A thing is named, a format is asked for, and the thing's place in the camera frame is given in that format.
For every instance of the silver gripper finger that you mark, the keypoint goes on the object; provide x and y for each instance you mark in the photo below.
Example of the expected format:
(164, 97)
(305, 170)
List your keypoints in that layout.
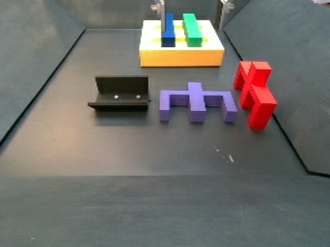
(160, 8)
(227, 7)

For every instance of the purple E-shaped block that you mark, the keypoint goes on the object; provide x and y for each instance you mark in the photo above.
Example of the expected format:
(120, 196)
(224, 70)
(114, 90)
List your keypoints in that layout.
(199, 99)

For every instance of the yellow slotted board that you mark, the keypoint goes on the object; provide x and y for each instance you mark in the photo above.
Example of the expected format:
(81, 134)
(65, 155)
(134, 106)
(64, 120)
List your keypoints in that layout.
(156, 56)

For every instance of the black angle fixture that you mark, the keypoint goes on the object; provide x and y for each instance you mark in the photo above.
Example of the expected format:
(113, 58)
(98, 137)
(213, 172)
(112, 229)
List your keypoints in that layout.
(121, 92)

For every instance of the green bar block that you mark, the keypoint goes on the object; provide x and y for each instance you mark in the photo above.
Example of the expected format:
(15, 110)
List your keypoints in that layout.
(192, 30)

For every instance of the blue bar block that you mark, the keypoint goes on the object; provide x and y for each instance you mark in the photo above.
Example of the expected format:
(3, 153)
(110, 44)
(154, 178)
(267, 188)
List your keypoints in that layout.
(168, 32)

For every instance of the red E-shaped block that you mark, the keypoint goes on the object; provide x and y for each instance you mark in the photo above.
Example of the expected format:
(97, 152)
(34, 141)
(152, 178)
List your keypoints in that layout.
(256, 95)

